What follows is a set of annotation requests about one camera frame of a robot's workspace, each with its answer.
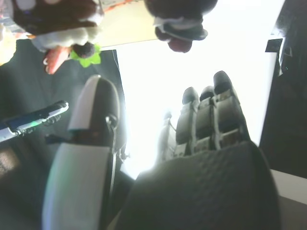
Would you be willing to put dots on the chocolate cake with red cherry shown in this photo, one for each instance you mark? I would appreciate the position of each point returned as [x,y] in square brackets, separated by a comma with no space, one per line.
[177,31]

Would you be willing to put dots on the cream cake with strawberry slice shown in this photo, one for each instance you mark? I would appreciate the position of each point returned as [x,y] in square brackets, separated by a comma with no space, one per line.
[48,19]

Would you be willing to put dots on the toy ice cream cone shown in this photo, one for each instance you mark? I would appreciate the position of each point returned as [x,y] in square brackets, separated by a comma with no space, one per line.
[4,43]

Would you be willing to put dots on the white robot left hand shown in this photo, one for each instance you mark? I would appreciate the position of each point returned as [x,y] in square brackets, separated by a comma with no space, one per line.
[196,191]

